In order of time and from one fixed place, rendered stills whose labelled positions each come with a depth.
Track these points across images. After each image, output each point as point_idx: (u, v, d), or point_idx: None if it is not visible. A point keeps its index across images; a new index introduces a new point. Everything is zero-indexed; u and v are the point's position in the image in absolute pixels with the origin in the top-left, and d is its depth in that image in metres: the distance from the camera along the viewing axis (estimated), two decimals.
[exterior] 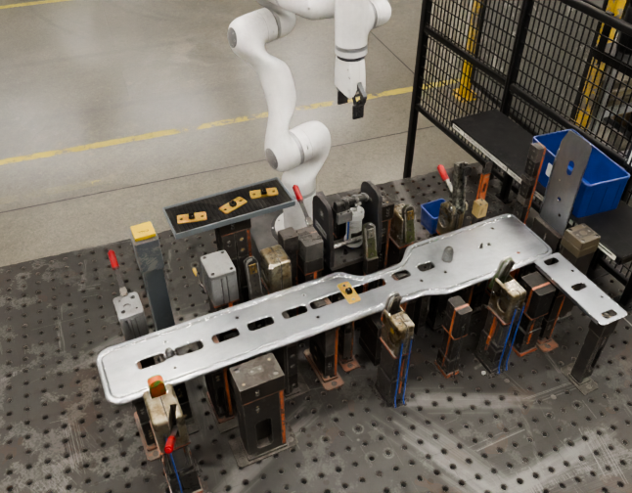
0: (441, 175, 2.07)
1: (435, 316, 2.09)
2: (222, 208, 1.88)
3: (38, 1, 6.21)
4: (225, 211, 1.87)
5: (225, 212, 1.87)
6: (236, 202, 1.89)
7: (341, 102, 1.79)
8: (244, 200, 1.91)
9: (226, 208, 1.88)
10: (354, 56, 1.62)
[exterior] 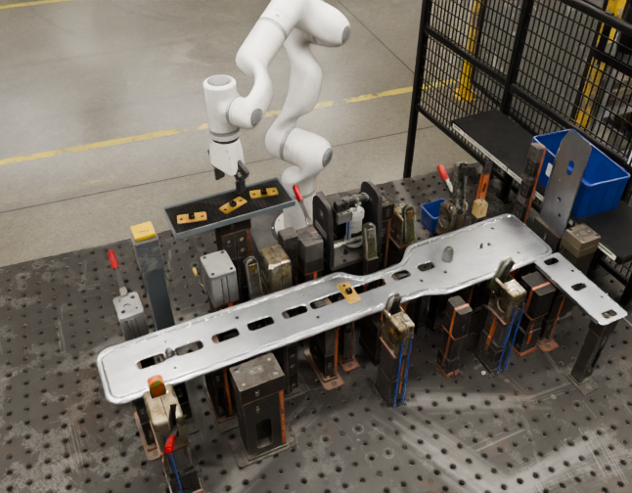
0: (441, 175, 2.07)
1: (435, 316, 2.09)
2: (222, 208, 1.88)
3: (38, 1, 6.21)
4: (225, 211, 1.87)
5: (225, 212, 1.87)
6: (236, 202, 1.89)
7: (219, 177, 1.86)
8: (244, 200, 1.91)
9: (226, 208, 1.88)
10: (231, 138, 1.70)
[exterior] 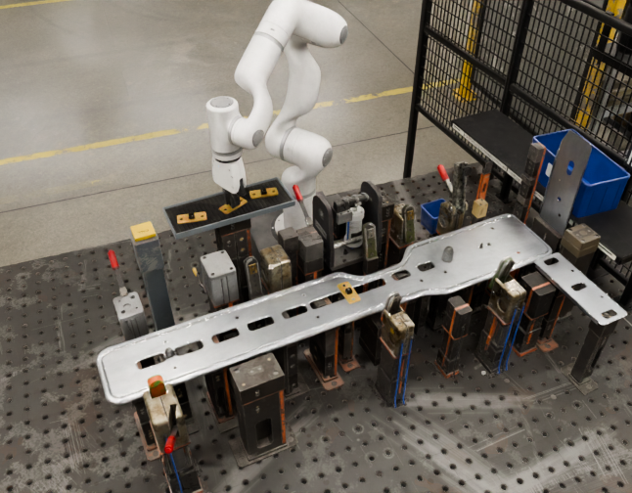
0: (441, 175, 2.07)
1: (435, 316, 2.09)
2: (222, 208, 1.88)
3: (38, 1, 6.21)
4: (225, 211, 1.87)
5: (225, 212, 1.87)
6: None
7: (229, 201, 1.89)
8: (244, 200, 1.91)
9: (226, 208, 1.88)
10: (233, 157, 1.74)
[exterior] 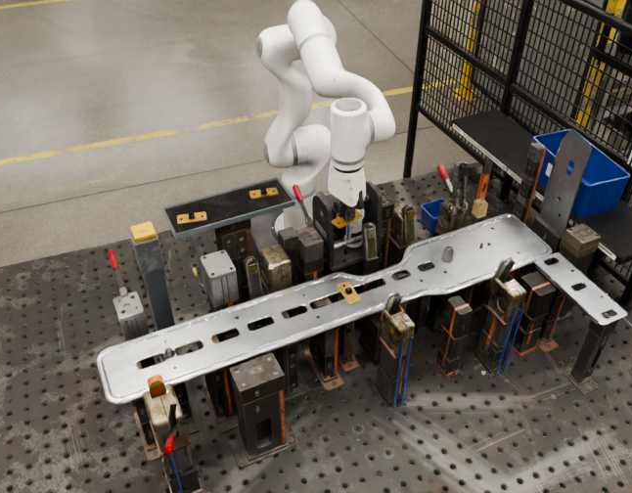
0: (441, 175, 2.07)
1: (435, 316, 2.09)
2: (335, 222, 1.69)
3: (38, 1, 6.21)
4: (338, 225, 1.68)
5: (338, 226, 1.67)
6: None
7: (343, 214, 1.70)
8: (358, 213, 1.71)
9: (339, 222, 1.69)
10: (355, 167, 1.54)
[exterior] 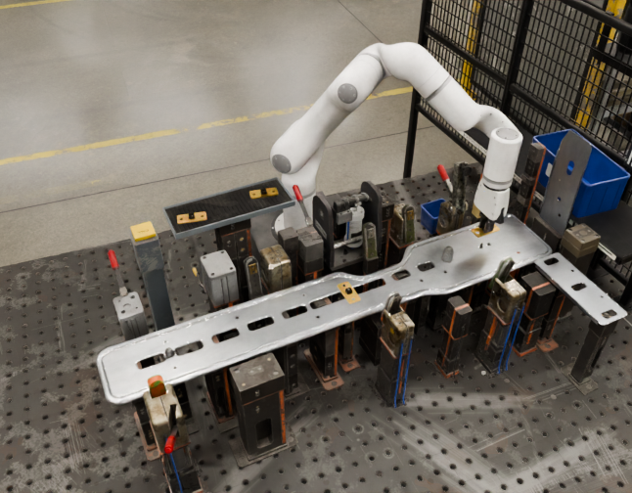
0: (441, 175, 2.07)
1: (435, 316, 2.09)
2: (474, 231, 1.95)
3: (38, 1, 6.21)
4: (477, 234, 1.94)
5: (476, 235, 1.93)
6: None
7: (482, 226, 1.95)
8: (496, 227, 1.96)
9: (478, 232, 1.95)
10: (503, 187, 1.80)
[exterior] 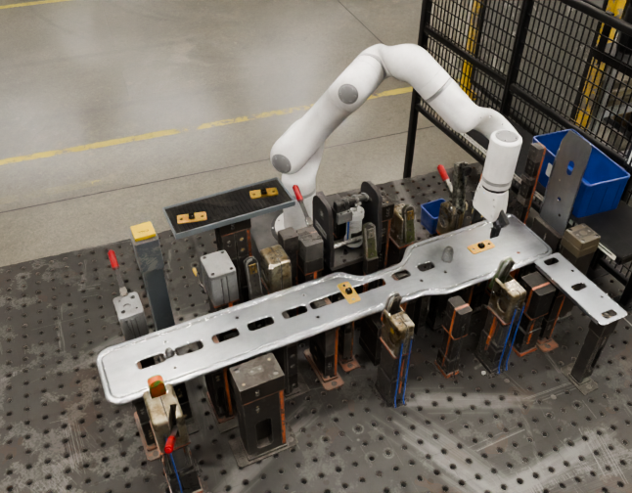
0: (441, 175, 2.07)
1: (435, 316, 2.09)
2: (471, 247, 1.99)
3: (38, 1, 6.21)
4: (473, 250, 1.98)
5: (473, 252, 1.98)
6: (484, 245, 1.99)
7: (475, 218, 1.97)
8: (491, 244, 2.01)
9: (474, 248, 1.99)
10: (502, 189, 1.80)
